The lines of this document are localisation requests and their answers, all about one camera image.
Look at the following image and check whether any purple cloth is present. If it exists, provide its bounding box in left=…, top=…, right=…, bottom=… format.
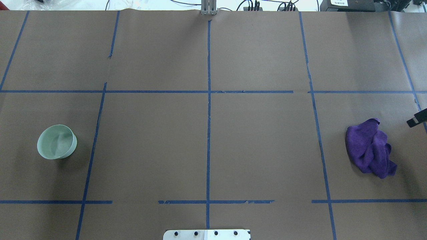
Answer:
left=345, top=118, right=397, bottom=179

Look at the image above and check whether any black desktop computer box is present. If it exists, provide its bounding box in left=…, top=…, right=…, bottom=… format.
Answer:
left=319, top=0, right=376, bottom=12

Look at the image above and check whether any green ceramic bowl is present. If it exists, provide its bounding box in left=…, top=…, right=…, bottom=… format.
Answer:
left=37, top=124, right=77, bottom=160

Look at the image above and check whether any aluminium frame post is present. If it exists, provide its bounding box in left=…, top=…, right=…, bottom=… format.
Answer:
left=201, top=0, right=218, bottom=16

